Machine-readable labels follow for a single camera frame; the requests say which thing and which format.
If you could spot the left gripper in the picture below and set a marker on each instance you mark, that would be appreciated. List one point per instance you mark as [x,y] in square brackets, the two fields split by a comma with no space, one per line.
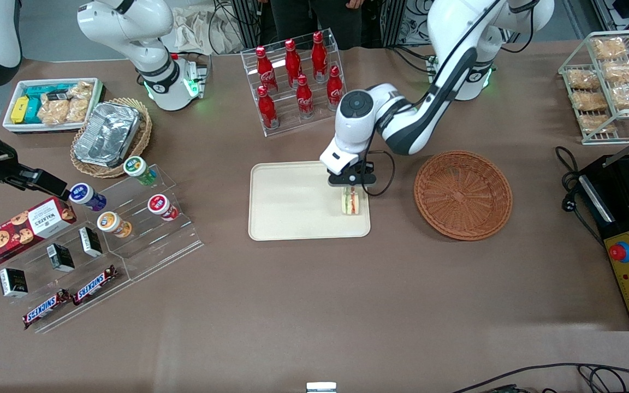
[369,168]

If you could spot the triangle sandwich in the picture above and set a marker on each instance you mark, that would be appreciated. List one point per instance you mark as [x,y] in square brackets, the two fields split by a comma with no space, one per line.
[350,204]

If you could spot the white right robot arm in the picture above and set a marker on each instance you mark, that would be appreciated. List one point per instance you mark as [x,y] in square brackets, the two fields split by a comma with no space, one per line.
[145,33]

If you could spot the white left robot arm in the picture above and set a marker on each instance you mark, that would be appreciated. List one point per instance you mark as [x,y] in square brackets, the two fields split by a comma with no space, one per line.
[456,33]

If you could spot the light oval wicker basket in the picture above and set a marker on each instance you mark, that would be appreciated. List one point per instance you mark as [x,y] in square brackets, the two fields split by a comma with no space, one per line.
[90,166]

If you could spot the cream plastic tray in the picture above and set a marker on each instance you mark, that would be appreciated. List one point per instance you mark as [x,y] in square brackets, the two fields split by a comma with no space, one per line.
[292,202]

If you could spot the silver foil tray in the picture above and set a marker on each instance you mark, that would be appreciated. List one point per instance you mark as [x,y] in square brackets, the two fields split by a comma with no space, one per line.
[107,134]

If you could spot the brown round wicker basket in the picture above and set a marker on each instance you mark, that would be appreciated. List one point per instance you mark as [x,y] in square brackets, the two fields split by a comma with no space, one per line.
[462,196]

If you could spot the purple gum jar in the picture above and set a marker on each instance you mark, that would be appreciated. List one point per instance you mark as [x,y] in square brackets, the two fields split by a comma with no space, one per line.
[81,193]

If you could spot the red Walkers shortbread box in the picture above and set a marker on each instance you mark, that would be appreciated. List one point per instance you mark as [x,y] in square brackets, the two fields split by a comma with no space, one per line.
[19,229]

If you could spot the white plastic bin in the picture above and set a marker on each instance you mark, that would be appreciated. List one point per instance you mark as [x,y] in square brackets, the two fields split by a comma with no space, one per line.
[41,129]

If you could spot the clear bag of cookies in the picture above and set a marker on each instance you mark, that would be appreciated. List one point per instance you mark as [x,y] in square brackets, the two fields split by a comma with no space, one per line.
[52,112]
[82,89]
[77,109]

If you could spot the small teal box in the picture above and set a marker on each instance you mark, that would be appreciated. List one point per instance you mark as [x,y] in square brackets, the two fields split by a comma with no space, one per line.
[41,91]
[33,111]

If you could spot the orange gum jar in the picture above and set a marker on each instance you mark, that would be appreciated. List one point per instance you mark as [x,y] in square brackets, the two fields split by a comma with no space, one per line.
[108,221]

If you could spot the small black carton box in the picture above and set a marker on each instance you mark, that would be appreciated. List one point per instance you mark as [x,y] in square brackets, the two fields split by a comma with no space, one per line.
[60,257]
[90,242]
[13,282]

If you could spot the small yellow box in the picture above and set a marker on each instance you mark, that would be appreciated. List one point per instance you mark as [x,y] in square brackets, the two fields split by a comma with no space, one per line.
[19,109]

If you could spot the clear acrylic bottle rack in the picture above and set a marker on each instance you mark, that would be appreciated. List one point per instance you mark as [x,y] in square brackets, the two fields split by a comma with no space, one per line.
[287,123]

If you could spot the clear acrylic tiered stand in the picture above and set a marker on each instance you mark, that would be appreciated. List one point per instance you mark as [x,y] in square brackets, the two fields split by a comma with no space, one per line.
[156,245]
[39,273]

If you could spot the red cola bottle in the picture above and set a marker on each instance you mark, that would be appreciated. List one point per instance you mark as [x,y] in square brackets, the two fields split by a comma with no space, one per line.
[304,97]
[266,68]
[334,87]
[292,63]
[319,54]
[267,106]

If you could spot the green gum jar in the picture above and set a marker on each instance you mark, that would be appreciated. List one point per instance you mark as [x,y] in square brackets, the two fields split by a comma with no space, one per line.
[135,165]

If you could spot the Snickers chocolate bar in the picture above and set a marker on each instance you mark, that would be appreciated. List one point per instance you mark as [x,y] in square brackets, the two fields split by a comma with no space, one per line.
[94,285]
[46,309]

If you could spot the red gum jar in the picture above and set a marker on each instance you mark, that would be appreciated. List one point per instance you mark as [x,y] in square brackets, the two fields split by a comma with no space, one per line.
[157,203]

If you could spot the person in dark trousers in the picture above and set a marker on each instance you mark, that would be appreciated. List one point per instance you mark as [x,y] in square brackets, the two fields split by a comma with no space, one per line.
[314,22]

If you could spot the black white swirl panel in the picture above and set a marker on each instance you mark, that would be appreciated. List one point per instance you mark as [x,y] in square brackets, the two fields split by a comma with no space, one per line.
[407,22]

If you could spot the white crumpled cloth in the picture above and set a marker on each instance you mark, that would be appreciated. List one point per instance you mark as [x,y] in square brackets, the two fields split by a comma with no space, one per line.
[200,30]

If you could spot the white grey device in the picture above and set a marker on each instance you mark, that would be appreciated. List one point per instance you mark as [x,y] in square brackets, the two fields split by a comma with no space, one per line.
[321,387]

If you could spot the aluminium profile frame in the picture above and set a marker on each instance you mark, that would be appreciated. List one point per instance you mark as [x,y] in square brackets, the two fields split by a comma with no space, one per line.
[625,13]

